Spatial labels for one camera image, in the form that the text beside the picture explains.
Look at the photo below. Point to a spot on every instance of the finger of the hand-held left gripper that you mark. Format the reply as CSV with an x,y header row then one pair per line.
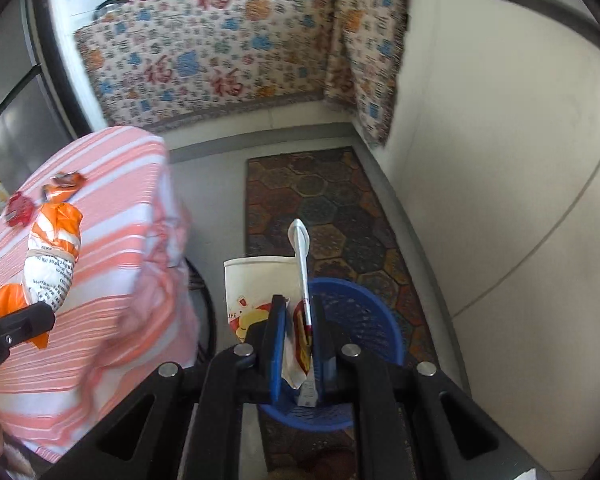
x,y
27,322

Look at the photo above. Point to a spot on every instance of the white cartoon paper bag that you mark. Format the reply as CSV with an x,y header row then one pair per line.
x,y
255,280

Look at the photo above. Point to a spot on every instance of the red snack packet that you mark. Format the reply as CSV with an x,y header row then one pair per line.
x,y
19,209

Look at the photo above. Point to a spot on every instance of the blue plastic basket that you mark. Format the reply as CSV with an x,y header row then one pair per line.
x,y
365,310

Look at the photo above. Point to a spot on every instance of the grey refrigerator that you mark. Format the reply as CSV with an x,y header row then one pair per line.
x,y
20,110

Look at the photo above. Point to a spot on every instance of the white yellow snack bag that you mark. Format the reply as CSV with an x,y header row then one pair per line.
x,y
302,280

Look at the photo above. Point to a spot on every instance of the printed blanket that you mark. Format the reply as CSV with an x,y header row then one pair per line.
x,y
205,60
370,60

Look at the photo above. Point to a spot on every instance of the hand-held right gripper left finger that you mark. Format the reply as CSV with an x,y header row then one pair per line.
x,y
280,355

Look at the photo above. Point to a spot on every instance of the striped tablecloth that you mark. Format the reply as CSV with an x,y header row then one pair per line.
x,y
120,210

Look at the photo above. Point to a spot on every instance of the orange white snack bag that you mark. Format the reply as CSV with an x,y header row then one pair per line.
x,y
55,240

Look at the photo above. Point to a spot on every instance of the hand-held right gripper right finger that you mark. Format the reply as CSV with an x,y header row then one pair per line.
x,y
327,375

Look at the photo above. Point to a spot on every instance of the hexagon patterned floor mat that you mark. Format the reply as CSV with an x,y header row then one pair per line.
x,y
330,195

